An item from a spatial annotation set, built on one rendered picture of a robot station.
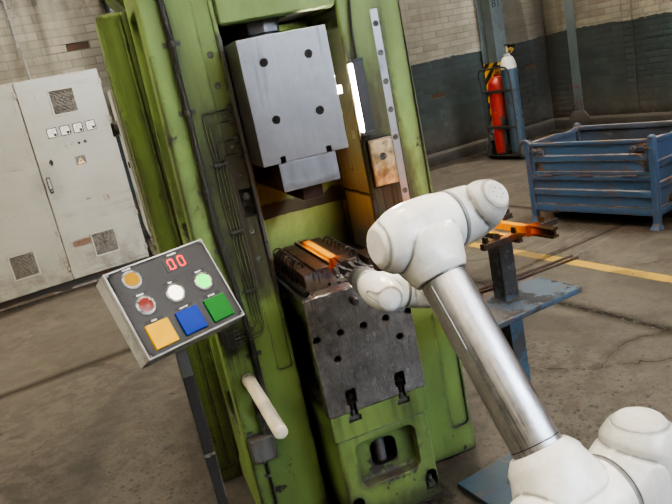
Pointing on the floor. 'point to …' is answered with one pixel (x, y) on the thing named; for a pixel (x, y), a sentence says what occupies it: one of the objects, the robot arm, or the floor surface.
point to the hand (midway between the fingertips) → (341, 264)
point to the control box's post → (201, 424)
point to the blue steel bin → (603, 170)
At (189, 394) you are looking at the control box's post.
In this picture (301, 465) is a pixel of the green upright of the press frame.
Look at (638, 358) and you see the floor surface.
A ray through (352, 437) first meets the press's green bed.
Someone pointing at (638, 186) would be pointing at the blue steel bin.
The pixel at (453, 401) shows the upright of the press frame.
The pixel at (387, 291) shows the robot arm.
